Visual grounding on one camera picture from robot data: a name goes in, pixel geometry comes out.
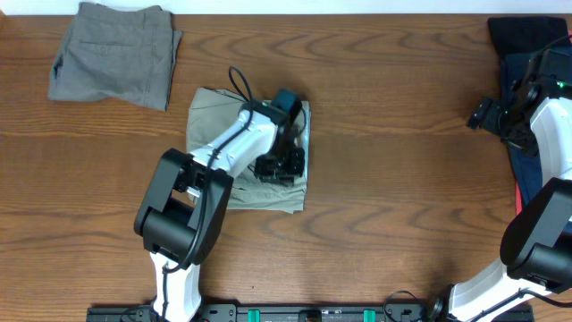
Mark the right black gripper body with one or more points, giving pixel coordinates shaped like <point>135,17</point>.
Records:
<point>481,113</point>

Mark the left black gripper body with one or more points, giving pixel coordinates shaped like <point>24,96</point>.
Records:
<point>277,169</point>

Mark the khaki green shorts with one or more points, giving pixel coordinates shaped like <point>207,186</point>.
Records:
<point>212,112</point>

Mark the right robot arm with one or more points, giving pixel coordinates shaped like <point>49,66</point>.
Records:
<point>535,250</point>

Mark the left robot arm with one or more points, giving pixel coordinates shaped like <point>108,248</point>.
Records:
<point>181,215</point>

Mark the navy blue folded garment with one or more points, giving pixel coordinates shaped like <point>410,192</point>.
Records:
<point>527,170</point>

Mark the red folded garment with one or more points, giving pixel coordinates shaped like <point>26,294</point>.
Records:
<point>518,199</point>

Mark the black folded garment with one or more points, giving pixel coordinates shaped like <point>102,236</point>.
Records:
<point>515,35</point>

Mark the folded grey shorts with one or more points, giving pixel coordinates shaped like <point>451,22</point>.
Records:
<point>106,53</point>

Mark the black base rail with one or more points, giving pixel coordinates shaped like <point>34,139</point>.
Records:
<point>233,313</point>

